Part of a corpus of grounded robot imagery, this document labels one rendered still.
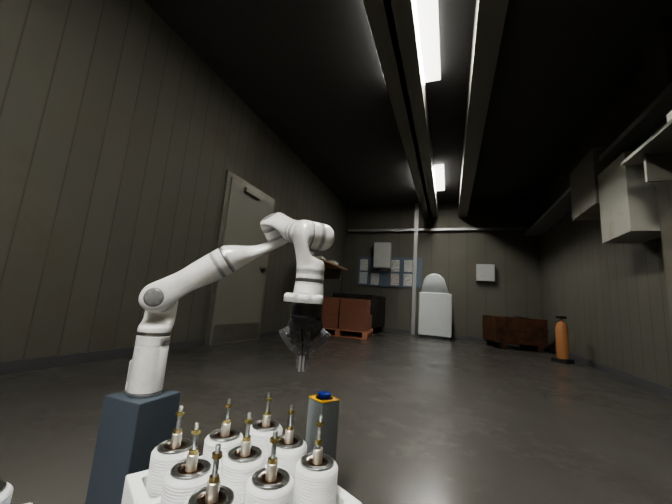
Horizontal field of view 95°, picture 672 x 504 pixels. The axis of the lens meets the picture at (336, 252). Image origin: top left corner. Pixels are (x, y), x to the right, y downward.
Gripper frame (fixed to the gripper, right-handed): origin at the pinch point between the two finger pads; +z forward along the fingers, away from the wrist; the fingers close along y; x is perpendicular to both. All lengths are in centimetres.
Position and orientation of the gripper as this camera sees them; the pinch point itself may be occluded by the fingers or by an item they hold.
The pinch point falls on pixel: (302, 363)
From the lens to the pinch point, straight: 78.5
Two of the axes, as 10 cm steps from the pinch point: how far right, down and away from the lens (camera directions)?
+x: -0.7, -1.6, -9.8
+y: -9.9, -0.6, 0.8
